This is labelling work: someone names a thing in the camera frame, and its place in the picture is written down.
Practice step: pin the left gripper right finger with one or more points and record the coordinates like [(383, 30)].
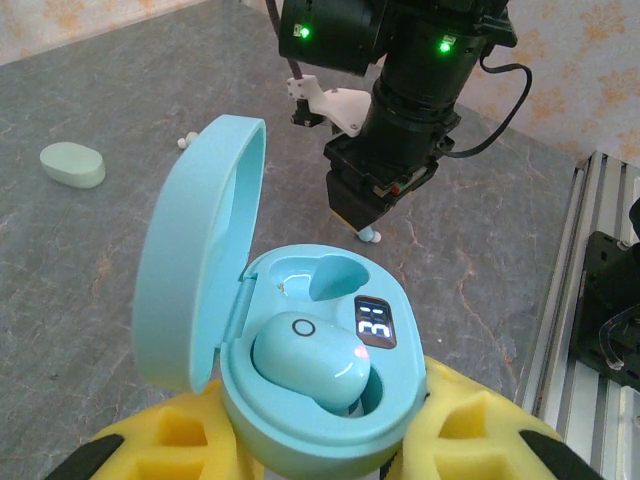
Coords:
[(465, 440)]

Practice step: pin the aluminium mounting rail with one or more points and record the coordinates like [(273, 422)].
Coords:
[(557, 310)]

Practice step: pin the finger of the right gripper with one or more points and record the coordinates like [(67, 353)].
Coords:
[(350, 202), (386, 205)]

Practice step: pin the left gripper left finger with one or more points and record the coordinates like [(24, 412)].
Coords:
[(165, 440)]

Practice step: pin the blue earbud charging case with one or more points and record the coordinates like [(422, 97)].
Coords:
[(200, 240)]

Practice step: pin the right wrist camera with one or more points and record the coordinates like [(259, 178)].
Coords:
[(340, 105)]

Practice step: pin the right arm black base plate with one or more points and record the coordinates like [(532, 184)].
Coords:
[(595, 325)]

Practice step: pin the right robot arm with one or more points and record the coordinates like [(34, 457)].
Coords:
[(635, 220)]

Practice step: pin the blue earbud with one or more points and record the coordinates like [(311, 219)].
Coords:
[(366, 234), (310, 360)]

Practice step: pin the green earbud charging case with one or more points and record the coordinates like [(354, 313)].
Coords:
[(72, 165)]

